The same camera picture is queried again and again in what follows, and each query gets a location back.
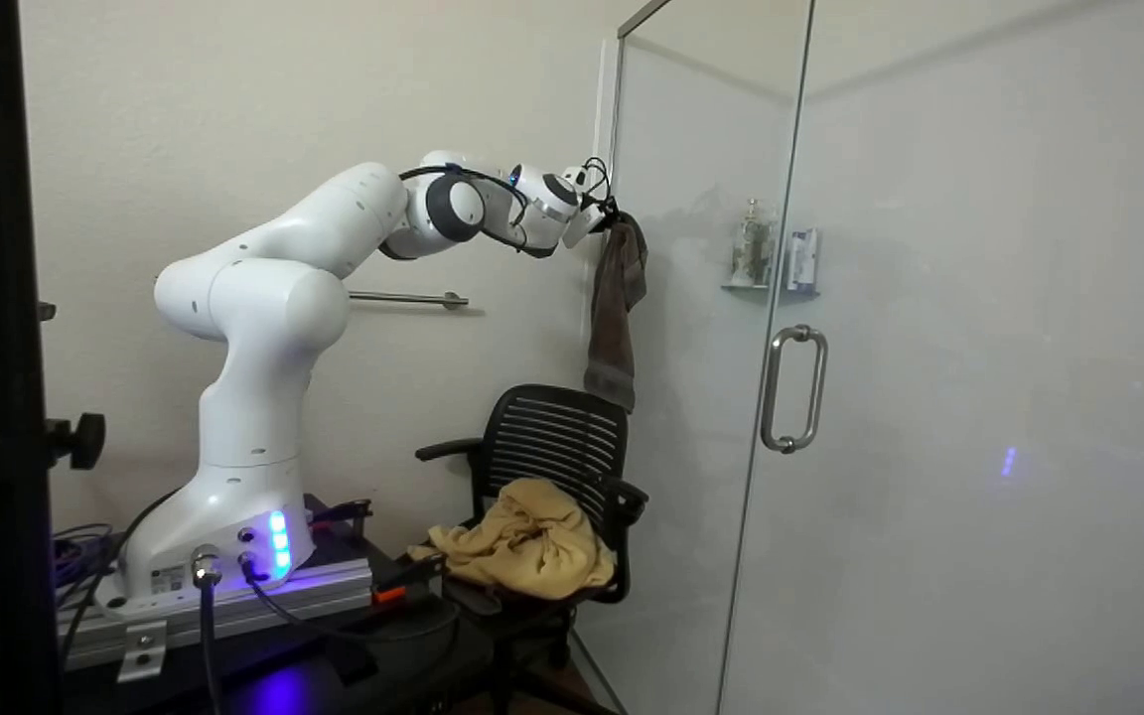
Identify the chrome shower door handle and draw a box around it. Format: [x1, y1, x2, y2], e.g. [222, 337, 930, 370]
[754, 323, 831, 458]

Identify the shower shelf with bottles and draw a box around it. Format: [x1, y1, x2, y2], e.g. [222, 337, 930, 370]
[721, 193, 826, 300]

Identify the black camera stand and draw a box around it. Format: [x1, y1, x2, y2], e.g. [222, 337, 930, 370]
[0, 0, 112, 715]

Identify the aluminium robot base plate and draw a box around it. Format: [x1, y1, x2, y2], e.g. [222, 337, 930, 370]
[50, 547, 376, 666]

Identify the orange and black clamp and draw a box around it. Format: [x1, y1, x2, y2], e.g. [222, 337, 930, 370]
[365, 568, 450, 614]

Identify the cable with metal connector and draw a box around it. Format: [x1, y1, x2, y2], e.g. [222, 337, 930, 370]
[185, 541, 229, 715]

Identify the dark brown towel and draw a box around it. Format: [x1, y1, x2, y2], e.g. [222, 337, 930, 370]
[579, 216, 651, 418]

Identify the black mesh office chair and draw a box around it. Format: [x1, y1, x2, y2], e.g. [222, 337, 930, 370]
[413, 380, 651, 715]

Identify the frosted glass shower door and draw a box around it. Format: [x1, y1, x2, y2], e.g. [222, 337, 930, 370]
[708, 0, 1144, 715]

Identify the fixed glass shower panel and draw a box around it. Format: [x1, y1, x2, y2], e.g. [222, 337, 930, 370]
[574, 0, 818, 715]

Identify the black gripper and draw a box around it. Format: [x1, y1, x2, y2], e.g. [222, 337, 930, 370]
[579, 182, 639, 237]

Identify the yellow towel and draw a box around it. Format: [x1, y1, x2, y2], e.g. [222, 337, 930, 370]
[409, 472, 623, 602]

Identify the black table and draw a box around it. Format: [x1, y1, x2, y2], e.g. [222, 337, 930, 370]
[0, 527, 505, 715]

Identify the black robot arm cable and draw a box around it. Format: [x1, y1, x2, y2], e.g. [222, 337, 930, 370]
[394, 153, 562, 261]

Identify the metal wall towel bar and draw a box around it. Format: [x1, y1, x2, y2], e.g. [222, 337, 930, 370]
[346, 284, 471, 319]

